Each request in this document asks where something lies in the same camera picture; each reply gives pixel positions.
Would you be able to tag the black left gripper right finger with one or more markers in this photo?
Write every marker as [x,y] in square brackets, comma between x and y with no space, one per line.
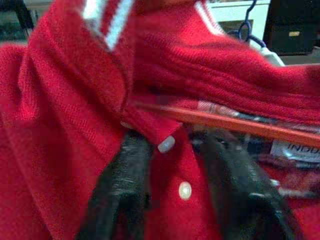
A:
[245,200]

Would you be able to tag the black box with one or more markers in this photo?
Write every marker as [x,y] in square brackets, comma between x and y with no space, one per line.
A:
[292,20]

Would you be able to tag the white cabinet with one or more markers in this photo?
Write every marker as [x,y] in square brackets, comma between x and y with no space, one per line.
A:
[232,12]

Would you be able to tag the red polo shirt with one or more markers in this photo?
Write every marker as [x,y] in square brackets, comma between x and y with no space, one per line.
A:
[62,100]

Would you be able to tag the blue plastic hanger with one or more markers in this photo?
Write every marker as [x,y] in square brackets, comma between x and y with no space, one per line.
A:
[257,40]

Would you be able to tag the red plastic hanger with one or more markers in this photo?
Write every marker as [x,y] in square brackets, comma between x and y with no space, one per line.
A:
[237,123]

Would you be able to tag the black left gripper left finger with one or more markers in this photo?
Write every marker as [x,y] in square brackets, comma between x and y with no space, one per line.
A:
[120,200]

